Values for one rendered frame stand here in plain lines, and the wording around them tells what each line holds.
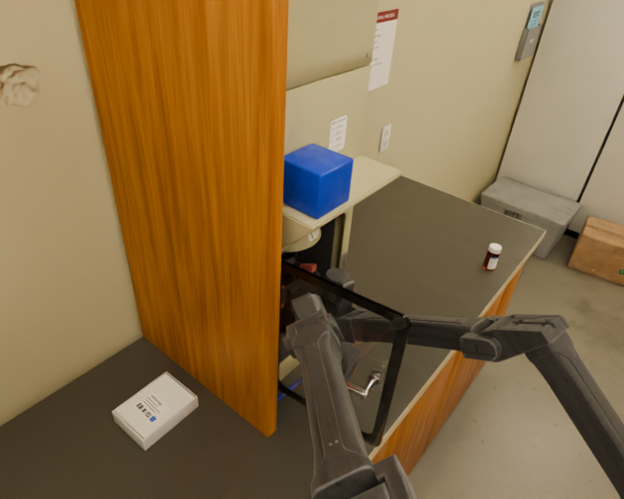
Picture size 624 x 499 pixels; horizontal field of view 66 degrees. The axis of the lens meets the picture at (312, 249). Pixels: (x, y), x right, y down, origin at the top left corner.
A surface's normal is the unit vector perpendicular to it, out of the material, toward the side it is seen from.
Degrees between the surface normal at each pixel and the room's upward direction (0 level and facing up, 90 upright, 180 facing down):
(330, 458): 34
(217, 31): 90
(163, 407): 0
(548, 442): 0
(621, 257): 88
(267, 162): 90
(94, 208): 90
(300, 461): 0
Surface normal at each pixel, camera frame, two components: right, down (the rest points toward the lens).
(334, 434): -0.44, -0.85
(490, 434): 0.06, -0.81
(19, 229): 0.78, 0.41
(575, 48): -0.63, 0.42
